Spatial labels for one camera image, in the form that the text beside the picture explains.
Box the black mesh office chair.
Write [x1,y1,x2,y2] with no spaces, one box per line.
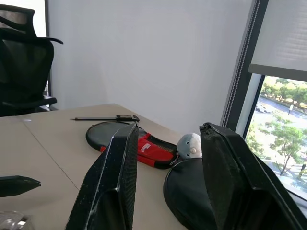
[0,5,64,117]

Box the dark window frame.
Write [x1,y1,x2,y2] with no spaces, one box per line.
[222,0,270,139]

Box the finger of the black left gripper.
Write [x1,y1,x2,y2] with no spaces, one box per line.
[0,175,42,198]

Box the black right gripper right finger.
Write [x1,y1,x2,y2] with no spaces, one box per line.
[199,122,307,230]

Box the white roller blind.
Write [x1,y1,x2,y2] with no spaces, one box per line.
[248,0,307,75]

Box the blind bead chain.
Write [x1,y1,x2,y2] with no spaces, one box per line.
[222,0,262,127]

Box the black round zip case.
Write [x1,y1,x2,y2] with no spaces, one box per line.
[163,157,218,230]

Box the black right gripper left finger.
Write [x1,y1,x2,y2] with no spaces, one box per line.
[65,122,140,230]

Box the red and black paddle case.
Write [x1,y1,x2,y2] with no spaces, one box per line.
[85,121,178,170]

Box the grey plush toy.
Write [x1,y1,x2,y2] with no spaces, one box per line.
[177,133,203,160]

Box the black pen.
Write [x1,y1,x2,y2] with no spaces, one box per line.
[70,115,141,123]

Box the clear glass beaker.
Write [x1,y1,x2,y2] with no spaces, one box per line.
[0,210,33,230]

